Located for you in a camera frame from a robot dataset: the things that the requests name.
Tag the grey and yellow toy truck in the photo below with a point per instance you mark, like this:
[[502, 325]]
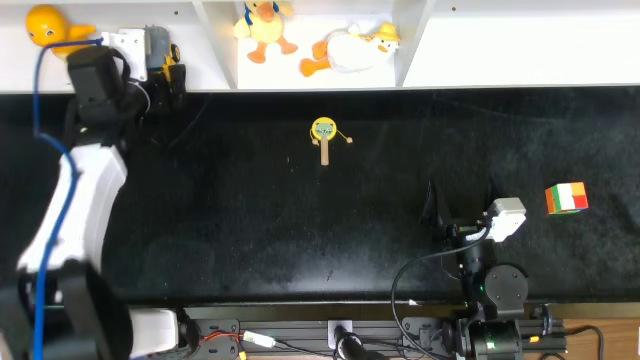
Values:
[[157, 45]]

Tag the mounting rail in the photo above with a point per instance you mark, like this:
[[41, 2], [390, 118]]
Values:
[[300, 330]]

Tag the white shelf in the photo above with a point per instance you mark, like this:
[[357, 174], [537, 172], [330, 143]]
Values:
[[500, 50]]

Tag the yellow rattle drum toy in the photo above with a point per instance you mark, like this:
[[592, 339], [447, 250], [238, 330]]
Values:
[[324, 130]]

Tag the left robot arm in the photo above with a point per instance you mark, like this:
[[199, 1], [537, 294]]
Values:
[[92, 200]]

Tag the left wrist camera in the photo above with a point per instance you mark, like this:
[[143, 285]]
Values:
[[127, 47]]

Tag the many-coloured puzzle cube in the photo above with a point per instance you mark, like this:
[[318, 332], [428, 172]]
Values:
[[566, 198]]

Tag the yellow plush duck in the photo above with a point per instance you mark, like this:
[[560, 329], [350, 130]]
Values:
[[265, 30]]

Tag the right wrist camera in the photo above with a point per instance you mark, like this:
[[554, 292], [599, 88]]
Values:
[[506, 215]]

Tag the white plush duck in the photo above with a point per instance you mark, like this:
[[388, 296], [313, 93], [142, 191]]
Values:
[[352, 52]]

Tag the yellow rubber duck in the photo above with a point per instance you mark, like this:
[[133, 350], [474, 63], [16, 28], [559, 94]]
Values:
[[42, 25]]

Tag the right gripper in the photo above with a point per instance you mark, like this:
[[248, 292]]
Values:
[[460, 232]]

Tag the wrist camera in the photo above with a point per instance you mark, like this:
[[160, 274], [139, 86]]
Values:
[[506, 215], [127, 47]]

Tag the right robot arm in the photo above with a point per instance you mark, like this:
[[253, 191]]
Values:
[[505, 290]]

